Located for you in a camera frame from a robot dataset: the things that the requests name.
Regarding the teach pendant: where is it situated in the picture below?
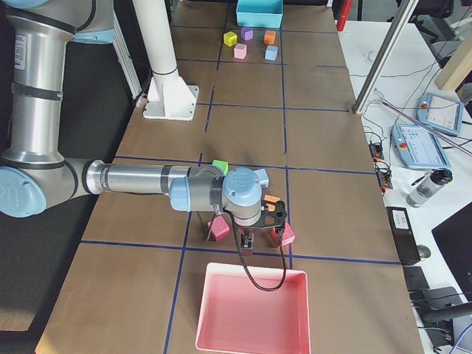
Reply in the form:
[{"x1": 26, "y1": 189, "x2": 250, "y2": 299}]
[
  {"x1": 417, "y1": 92, "x2": 464, "y2": 136},
  {"x1": 391, "y1": 124, "x2": 451, "y2": 170}
]

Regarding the orange foam block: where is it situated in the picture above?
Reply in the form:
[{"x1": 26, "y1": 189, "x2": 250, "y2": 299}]
[
  {"x1": 263, "y1": 30, "x2": 277, "y2": 45},
  {"x1": 263, "y1": 195, "x2": 280, "y2": 203}
]

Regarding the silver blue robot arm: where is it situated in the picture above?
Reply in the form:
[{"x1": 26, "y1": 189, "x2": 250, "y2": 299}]
[{"x1": 1, "y1": 1, "x2": 268, "y2": 237}]

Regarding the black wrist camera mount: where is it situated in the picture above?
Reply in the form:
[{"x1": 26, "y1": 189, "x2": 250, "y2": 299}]
[{"x1": 256, "y1": 200, "x2": 287, "y2": 232}]

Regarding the orange foam block right side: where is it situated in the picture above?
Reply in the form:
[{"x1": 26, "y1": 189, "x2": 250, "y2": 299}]
[{"x1": 263, "y1": 195, "x2": 280, "y2": 203}]

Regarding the teach pendant near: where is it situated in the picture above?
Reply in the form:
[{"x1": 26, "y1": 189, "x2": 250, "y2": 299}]
[{"x1": 391, "y1": 124, "x2": 451, "y2": 170}]

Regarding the yellow foam block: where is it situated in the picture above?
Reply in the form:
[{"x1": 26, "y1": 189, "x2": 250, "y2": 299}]
[{"x1": 223, "y1": 31, "x2": 237, "y2": 47}]

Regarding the orange foam block left side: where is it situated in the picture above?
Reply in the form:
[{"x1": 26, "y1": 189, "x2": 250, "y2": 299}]
[{"x1": 263, "y1": 30, "x2": 277, "y2": 45}]

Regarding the pink plastic tray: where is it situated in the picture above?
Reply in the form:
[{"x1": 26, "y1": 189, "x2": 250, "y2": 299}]
[{"x1": 195, "y1": 263, "x2": 311, "y2": 353}]

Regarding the aluminium frame post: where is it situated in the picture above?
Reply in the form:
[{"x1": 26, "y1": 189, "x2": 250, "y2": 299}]
[{"x1": 353, "y1": 0, "x2": 419, "y2": 114}]

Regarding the pink foam block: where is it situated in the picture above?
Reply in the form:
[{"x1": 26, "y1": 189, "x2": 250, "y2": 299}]
[{"x1": 233, "y1": 44, "x2": 247, "y2": 60}]

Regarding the teach pendant far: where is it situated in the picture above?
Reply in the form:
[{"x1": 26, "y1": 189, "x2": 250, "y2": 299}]
[{"x1": 417, "y1": 92, "x2": 464, "y2": 136}]

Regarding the clear water bottle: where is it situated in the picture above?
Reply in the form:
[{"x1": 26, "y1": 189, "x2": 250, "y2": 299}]
[{"x1": 406, "y1": 168, "x2": 453, "y2": 208}]

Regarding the black power box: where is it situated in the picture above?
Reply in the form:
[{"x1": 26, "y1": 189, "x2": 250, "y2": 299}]
[{"x1": 386, "y1": 206, "x2": 420, "y2": 266}]

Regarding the black camera cable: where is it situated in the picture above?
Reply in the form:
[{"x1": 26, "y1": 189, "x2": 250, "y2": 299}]
[{"x1": 223, "y1": 209, "x2": 287, "y2": 292}]

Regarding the black monitor corner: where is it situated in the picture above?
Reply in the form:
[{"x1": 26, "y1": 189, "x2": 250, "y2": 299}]
[{"x1": 432, "y1": 206, "x2": 472, "y2": 300}]

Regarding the purple foam block left side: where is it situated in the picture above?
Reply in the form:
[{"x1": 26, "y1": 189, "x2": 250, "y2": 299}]
[{"x1": 240, "y1": 27, "x2": 254, "y2": 41}]

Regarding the red foam block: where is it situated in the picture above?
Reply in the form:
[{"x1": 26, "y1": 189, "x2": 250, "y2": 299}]
[
  {"x1": 207, "y1": 215, "x2": 230, "y2": 241},
  {"x1": 271, "y1": 222, "x2": 296, "y2": 247}
]

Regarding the light blue foam block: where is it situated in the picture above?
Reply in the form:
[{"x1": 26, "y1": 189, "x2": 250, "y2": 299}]
[{"x1": 254, "y1": 169, "x2": 269, "y2": 189}]

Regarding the cyan plastic bin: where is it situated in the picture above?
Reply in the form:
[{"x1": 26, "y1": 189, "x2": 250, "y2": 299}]
[{"x1": 236, "y1": 0, "x2": 283, "y2": 29}]

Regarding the red fire extinguisher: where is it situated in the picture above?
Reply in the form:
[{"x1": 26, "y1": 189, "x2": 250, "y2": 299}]
[{"x1": 336, "y1": 0, "x2": 353, "y2": 32}]

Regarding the green foam block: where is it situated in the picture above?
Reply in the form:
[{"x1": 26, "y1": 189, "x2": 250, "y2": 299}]
[{"x1": 212, "y1": 159, "x2": 229, "y2": 175}]

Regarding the light blue block left side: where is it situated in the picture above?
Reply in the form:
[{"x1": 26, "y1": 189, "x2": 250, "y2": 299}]
[{"x1": 265, "y1": 45, "x2": 278, "y2": 61}]

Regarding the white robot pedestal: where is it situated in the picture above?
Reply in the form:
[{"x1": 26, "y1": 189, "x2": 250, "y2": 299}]
[{"x1": 133, "y1": 0, "x2": 199, "y2": 121}]

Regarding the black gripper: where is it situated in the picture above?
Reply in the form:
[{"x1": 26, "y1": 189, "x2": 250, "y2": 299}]
[{"x1": 236, "y1": 226, "x2": 254, "y2": 257}]

